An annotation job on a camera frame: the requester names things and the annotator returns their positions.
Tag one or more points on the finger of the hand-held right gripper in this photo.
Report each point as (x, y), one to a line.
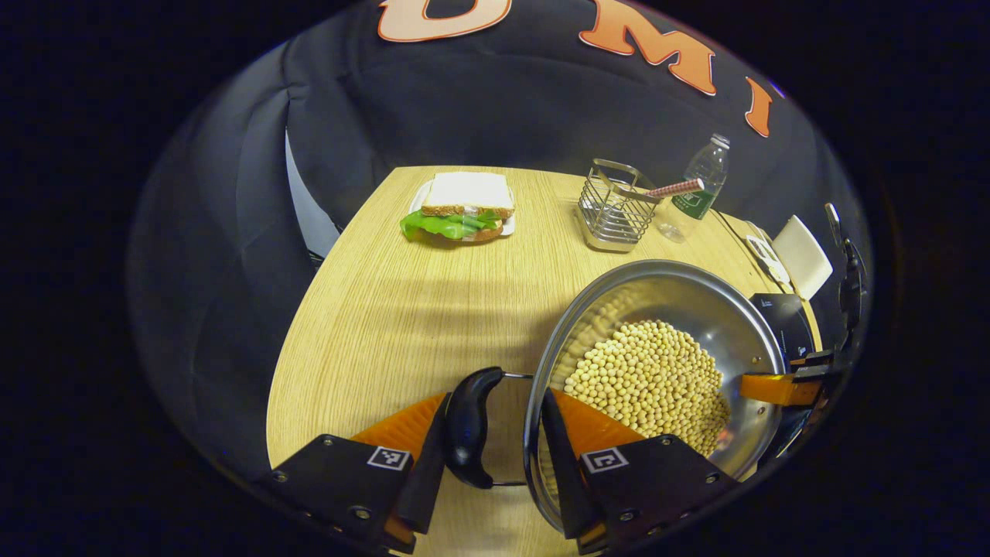
(773, 389)

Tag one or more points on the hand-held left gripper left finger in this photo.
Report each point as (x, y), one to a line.
(421, 480)

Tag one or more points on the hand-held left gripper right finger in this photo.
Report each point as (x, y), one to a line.
(558, 456)

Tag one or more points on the black induction cooktop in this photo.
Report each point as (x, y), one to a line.
(785, 325)

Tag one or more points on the pile of soybeans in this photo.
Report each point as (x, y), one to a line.
(657, 379)

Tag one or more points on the white toaster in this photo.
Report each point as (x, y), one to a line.
(804, 255)

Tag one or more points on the white power strip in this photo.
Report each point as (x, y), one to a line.
(767, 257)

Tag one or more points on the clear plastic water bottle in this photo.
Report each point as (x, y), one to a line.
(705, 178)

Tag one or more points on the red white striped straw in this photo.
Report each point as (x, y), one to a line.
(677, 188)

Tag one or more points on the sandwich with lettuce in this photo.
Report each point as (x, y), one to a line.
(468, 197)

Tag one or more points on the black backdrop cloth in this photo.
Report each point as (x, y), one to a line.
(503, 116)

